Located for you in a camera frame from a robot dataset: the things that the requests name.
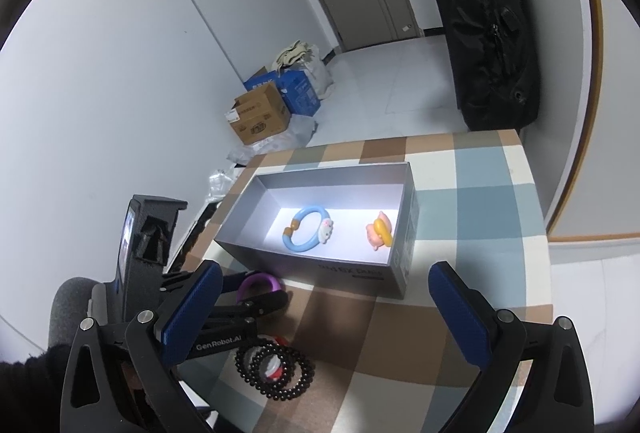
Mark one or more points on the crumpled clear plastic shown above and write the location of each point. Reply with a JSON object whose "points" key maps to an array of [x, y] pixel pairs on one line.
{"points": [[220, 183]]}

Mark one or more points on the clear plastic sheet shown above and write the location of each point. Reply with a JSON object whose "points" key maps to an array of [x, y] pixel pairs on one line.
{"points": [[280, 143]]}

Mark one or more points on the blue cardboard box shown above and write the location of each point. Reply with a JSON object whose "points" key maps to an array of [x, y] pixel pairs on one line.
{"points": [[300, 93]]}

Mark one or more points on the large black bag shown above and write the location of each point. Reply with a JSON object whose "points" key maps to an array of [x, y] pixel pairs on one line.
{"points": [[485, 28]]}

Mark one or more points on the white wood-edged panel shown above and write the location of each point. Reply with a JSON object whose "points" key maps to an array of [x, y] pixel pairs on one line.
{"points": [[600, 113]]}

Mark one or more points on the white plastic bag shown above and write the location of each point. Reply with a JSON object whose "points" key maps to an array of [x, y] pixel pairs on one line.
{"points": [[320, 73]]}

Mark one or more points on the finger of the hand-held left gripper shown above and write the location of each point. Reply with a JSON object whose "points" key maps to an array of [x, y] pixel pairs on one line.
{"points": [[265, 303], [234, 283]]}

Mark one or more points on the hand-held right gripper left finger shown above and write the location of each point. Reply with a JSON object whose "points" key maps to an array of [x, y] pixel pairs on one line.
{"points": [[192, 308]]}

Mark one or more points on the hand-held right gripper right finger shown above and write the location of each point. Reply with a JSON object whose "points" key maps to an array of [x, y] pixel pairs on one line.
{"points": [[460, 313]]}

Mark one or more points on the checkered tablecloth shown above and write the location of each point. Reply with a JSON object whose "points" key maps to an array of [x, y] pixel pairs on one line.
{"points": [[450, 213]]}

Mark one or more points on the brown cardboard box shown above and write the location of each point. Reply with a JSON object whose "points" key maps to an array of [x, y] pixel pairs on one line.
{"points": [[260, 113]]}

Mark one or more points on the grey cardboard box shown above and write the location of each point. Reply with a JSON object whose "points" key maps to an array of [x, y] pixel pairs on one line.
{"points": [[310, 263]]}

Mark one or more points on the red round badge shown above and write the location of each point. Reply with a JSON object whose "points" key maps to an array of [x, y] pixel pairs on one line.
{"points": [[280, 341]]}

